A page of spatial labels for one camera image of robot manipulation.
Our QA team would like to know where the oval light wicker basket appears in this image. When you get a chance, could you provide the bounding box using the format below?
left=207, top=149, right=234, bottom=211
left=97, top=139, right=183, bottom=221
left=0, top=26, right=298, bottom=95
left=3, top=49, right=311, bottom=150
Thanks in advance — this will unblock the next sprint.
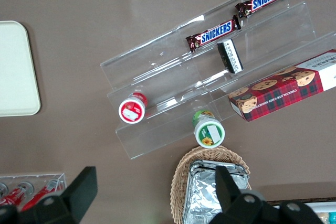
left=170, top=145, right=253, bottom=224

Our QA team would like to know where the clear acrylic tiered stand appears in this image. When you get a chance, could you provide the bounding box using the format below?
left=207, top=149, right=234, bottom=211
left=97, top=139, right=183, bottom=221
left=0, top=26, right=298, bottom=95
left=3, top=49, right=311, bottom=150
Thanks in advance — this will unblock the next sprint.
left=99, top=0, right=336, bottom=160

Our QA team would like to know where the green lidded yogurt cup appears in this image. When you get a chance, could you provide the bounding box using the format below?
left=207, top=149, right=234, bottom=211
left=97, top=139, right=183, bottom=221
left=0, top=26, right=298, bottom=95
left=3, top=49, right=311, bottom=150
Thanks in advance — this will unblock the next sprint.
left=192, top=110, right=226, bottom=148

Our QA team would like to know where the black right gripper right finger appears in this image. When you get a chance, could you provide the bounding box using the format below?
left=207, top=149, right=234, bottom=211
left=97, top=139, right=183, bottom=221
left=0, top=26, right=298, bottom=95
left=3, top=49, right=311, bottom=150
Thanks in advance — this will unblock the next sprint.
left=208, top=165, right=325, bottom=224

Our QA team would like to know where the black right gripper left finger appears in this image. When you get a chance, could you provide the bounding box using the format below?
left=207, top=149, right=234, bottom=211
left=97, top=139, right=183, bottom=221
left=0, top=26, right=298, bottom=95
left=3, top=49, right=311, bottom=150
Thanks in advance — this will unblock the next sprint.
left=0, top=166, right=99, bottom=224

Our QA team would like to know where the red lidded yogurt cup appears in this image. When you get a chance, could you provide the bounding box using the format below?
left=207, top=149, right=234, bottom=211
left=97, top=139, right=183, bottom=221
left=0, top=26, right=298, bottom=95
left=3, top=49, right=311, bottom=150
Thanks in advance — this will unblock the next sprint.
left=118, top=92, right=149, bottom=125

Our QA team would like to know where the small black snack packet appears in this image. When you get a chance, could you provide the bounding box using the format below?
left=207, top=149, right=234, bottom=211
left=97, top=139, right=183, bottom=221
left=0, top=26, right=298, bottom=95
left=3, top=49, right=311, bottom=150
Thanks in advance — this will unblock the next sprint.
left=216, top=38, right=244, bottom=74

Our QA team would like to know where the red cola bottle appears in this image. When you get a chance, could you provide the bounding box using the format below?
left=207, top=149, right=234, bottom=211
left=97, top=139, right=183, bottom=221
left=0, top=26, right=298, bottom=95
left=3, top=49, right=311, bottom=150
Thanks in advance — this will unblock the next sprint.
left=0, top=182, right=35, bottom=207
left=20, top=179, right=65, bottom=212

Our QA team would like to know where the red tartan cookie box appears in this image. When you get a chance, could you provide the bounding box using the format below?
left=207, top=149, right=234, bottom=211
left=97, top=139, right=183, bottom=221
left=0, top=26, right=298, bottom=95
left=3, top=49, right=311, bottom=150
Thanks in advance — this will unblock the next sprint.
left=227, top=48, right=336, bottom=123

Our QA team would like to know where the aluminium foil container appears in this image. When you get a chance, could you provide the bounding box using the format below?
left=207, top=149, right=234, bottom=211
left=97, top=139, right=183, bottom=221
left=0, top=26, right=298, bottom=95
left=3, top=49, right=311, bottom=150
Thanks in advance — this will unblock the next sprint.
left=183, top=159, right=250, bottom=224

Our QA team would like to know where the clear acrylic bottle rack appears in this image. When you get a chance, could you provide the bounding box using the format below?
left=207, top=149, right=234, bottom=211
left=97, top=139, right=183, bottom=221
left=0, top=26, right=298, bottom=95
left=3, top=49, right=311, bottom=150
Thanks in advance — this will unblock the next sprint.
left=0, top=173, right=66, bottom=210

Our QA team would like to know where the white rectangular tray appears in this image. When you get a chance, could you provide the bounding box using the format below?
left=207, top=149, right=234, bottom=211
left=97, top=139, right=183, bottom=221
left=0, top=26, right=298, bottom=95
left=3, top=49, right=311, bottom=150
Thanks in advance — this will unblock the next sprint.
left=0, top=20, right=41, bottom=118

